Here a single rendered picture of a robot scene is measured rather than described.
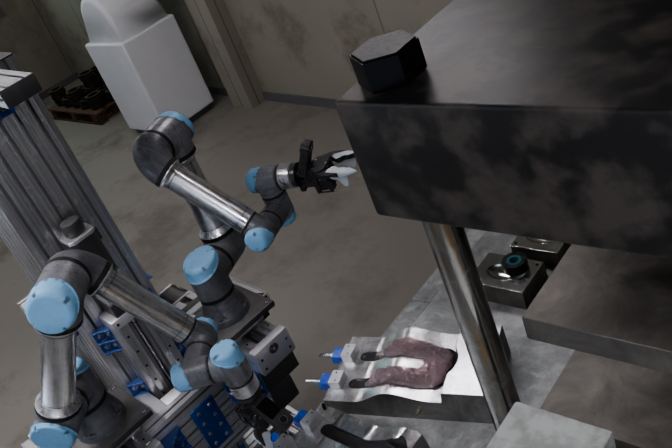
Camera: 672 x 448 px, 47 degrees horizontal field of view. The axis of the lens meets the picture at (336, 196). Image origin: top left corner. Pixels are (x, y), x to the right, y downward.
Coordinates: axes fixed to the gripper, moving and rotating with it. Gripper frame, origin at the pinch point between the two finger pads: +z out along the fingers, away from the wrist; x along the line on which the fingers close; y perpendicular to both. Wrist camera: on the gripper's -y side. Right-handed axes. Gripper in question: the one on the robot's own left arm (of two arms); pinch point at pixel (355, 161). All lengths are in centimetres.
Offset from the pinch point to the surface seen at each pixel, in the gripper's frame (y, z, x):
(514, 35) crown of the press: -64, 65, 59
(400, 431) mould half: 45, 10, 55
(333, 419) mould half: 50, -13, 49
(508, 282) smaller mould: 60, 27, -6
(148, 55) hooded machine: 119, -335, -336
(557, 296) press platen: -18, 62, 66
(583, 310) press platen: -18, 67, 70
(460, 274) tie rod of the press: -31, 50, 72
